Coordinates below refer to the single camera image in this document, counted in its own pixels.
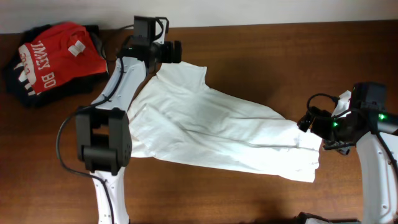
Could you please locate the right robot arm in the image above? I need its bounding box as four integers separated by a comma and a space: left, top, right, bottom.
297, 82, 397, 223

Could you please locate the grey folded garment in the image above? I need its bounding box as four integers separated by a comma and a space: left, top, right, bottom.
90, 32, 105, 60

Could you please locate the red folded t-shirt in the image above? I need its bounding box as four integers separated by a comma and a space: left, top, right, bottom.
17, 22, 106, 95

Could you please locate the white t-shirt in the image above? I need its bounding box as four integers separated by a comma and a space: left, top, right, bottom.
128, 62, 321, 183

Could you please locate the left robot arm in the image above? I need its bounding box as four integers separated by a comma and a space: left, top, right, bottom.
75, 16, 182, 224

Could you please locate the black folded t-shirt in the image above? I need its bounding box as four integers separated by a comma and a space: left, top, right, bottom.
2, 24, 109, 108

